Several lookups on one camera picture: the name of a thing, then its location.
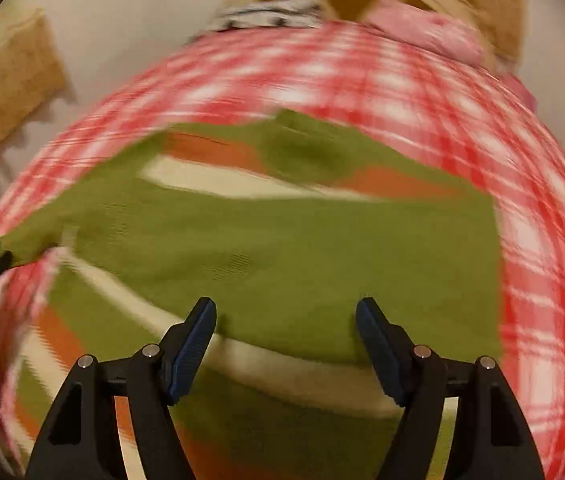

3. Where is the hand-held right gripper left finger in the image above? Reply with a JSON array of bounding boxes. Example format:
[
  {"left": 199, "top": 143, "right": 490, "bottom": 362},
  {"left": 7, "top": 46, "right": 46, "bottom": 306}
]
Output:
[{"left": 25, "top": 297, "right": 218, "bottom": 480}]

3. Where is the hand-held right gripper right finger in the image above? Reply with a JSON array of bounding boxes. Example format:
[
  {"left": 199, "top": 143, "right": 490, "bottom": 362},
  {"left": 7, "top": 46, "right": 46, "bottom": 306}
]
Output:
[{"left": 355, "top": 297, "right": 545, "bottom": 480}]

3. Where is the green striped knit sweater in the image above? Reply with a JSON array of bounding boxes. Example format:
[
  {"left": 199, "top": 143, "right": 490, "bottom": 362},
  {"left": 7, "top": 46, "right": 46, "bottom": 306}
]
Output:
[{"left": 0, "top": 109, "right": 505, "bottom": 480}]

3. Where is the beige patterned curtain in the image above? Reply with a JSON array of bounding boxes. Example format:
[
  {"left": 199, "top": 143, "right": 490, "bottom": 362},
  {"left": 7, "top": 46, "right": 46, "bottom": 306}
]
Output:
[
  {"left": 0, "top": 7, "right": 68, "bottom": 201},
  {"left": 432, "top": 0, "right": 528, "bottom": 61}
]

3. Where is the red plaid blanket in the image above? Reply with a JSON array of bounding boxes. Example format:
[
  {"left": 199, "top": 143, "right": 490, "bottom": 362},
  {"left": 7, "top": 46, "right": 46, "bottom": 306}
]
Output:
[{"left": 0, "top": 20, "right": 565, "bottom": 480}]

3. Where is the pink cloth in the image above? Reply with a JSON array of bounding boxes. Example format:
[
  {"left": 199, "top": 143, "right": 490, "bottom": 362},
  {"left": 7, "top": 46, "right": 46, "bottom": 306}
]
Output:
[{"left": 505, "top": 74, "right": 539, "bottom": 113}]

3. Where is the pink pillow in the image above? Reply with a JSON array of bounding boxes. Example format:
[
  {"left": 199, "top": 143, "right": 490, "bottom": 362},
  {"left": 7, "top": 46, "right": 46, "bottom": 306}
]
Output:
[{"left": 365, "top": 0, "right": 493, "bottom": 68}]

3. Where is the black and white patterned pillow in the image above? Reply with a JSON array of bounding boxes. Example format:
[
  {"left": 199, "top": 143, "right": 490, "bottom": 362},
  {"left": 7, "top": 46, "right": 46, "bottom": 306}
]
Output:
[{"left": 190, "top": 2, "right": 325, "bottom": 43}]

